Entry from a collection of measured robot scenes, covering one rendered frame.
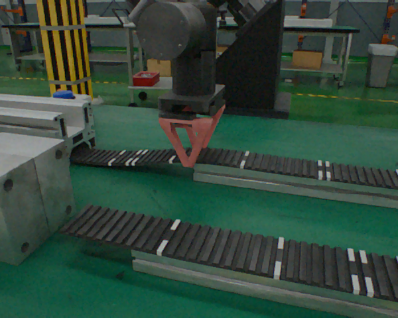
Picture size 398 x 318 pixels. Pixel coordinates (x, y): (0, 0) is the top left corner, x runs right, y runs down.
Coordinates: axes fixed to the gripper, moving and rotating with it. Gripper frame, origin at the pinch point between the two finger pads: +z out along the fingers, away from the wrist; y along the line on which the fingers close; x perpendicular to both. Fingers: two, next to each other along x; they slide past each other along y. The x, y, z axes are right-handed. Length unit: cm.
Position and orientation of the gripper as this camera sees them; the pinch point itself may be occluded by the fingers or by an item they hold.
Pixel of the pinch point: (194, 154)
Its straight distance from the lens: 48.8
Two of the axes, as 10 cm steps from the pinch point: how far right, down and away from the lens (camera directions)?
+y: -2.9, 3.9, -8.8
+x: 9.6, 1.2, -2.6
